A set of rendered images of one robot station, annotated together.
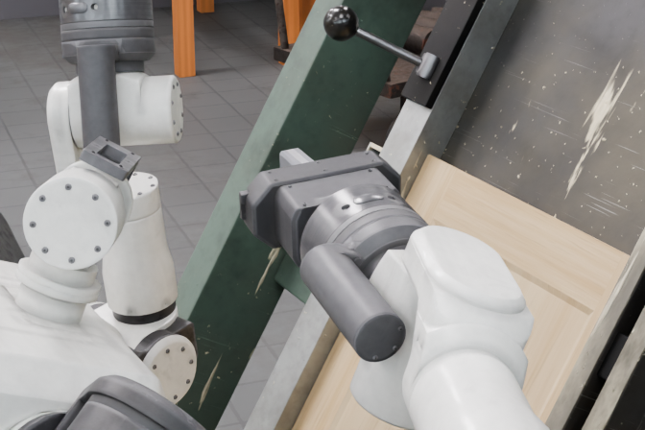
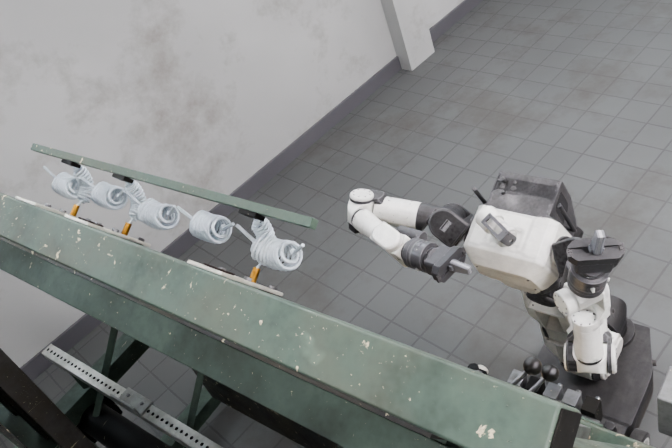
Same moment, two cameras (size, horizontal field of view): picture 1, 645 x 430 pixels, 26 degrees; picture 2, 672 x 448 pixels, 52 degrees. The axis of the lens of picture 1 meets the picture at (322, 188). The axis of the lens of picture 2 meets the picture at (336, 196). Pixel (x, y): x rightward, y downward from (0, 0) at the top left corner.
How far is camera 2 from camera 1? 2.51 m
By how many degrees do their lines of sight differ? 122
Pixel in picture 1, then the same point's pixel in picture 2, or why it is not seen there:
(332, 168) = (443, 256)
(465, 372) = (374, 221)
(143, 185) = (578, 319)
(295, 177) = (449, 250)
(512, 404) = (363, 219)
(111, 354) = (479, 239)
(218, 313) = not seen: outside the picture
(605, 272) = not seen: hidden behind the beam
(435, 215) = not seen: hidden behind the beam
